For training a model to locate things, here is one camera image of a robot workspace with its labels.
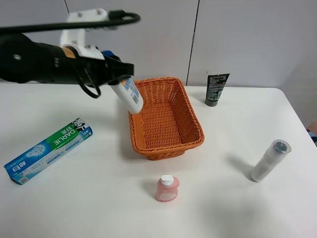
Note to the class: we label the pink bottle white cap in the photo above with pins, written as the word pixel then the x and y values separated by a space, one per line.
pixel 167 188

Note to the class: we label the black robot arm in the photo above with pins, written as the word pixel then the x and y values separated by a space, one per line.
pixel 22 61

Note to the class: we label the white bottle blue cap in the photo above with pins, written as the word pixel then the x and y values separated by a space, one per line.
pixel 127 92

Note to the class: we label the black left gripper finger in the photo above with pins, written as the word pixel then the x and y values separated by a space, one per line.
pixel 116 66

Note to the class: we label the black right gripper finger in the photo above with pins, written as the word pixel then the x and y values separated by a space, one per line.
pixel 115 79

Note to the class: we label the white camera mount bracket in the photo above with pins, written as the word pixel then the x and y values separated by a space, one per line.
pixel 76 38

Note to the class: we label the white cylinder bottle silver cap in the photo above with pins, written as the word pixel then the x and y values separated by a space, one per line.
pixel 273 156

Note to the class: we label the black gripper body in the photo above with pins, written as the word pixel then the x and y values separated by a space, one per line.
pixel 95 70

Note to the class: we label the orange wicker basket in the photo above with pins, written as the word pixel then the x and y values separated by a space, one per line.
pixel 166 126

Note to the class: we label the green blue toothpaste box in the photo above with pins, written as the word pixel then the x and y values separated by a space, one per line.
pixel 39 157

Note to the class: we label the black tube upright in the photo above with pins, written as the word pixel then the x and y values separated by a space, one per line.
pixel 215 86

